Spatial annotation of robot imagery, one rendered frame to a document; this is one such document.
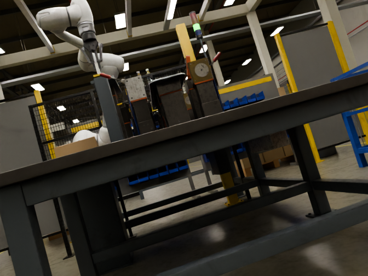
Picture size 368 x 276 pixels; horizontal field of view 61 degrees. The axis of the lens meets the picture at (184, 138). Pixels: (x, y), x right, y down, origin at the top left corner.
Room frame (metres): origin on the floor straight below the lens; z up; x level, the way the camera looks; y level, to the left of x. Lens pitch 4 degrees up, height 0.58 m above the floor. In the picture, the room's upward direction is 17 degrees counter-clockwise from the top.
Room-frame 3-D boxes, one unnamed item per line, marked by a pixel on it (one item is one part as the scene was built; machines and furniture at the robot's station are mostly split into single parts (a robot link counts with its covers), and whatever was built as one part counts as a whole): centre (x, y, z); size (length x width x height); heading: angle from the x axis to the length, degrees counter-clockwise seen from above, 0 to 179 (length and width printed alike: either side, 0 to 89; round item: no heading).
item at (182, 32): (3.36, -0.31, 1.00); 0.18 x 0.18 x 2.00; 6
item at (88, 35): (1.70, 0.35, 1.35); 0.08 x 0.07 x 0.09; 96
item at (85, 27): (1.70, 0.35, 1.43); 0.09 x 0.09 x 0.06
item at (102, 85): (1.70, 0.35, 0.92); 0.08 x 0.08 x 0.44; 6
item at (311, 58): (4.72, -2.22, 1.00); 1.04 x 0.14 x 2.00; 100
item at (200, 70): (1.65, -0.19, 0.88); 0.14 x 0.09 x 0.36; 96
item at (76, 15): (1.70, 0.36, 1.53); 0.13 x 0.11 x 0.16; 108
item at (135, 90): (1.62, 0.18, 0.88); 0.12 x 0.07 x 0.36; 96
